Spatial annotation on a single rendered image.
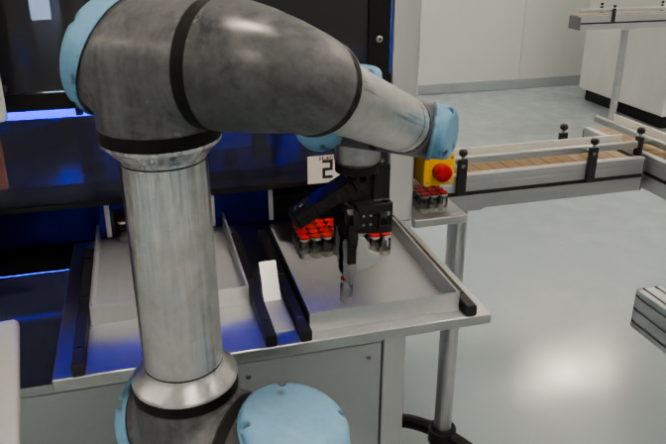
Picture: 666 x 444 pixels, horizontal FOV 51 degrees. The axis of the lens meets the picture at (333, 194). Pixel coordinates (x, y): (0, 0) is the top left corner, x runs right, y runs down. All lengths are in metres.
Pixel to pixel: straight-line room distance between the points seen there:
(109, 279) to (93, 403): 0.37
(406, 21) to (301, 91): 0.85
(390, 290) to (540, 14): 5.89
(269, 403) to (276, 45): 0.38
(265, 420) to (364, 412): 1.04
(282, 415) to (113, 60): 0.39
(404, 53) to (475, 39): 5.29
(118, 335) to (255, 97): 0.69
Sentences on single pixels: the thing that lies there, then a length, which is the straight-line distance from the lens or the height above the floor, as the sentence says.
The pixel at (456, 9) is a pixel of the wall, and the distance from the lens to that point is 6.58.
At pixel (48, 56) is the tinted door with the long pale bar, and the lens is 1.34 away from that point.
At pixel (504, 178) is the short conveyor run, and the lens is 1.74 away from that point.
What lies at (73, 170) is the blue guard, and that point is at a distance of 1.38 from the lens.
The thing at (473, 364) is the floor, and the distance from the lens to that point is 2.65.
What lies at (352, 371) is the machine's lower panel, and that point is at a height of 0.51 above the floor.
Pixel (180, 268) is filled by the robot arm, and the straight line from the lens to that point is 0.70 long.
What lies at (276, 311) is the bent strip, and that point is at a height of 0.88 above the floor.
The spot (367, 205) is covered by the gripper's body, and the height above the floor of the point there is 1.07.
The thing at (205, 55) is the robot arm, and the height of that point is 1.40.
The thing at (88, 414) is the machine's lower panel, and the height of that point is 0.51.
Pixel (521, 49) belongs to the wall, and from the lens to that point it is 6.96.
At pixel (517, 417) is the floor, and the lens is 2.44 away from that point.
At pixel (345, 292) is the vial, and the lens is 1.20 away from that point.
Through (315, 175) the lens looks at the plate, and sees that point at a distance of 1.43.
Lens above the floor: 1.49
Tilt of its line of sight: 21 degrees down
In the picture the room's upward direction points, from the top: straight up
